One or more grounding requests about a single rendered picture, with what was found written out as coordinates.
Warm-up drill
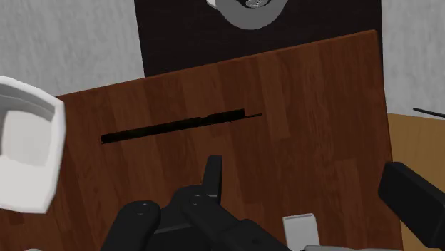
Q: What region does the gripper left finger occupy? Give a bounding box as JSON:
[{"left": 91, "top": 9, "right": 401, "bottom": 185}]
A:
[{"left": 100, "top": 155, "right": 291, "bottom": 251}]

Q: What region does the long flat black object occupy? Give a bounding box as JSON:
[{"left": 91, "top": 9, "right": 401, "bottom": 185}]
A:
[{"left": 100, "top": 108, "right": 264, "bottom": 145}]

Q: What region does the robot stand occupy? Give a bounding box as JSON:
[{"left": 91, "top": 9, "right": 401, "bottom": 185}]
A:
[{"left": 133, "top": 0, "right": 383, "bottom": 78}]

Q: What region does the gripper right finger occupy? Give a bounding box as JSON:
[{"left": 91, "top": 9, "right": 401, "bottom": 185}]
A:
[{"left": 377, "top": 160, "right": 445, "bottom": 250}]

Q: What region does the brown wooden table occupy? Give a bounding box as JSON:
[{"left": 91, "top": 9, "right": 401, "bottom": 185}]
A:
[{"left": 0, "top": 29, "right": 404, "bottom": 251}]

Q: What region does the white square bowl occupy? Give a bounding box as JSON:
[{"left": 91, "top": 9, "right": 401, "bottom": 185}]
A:
[{"left": 0, "top": 75, "right": 67, "bottom": 215}]

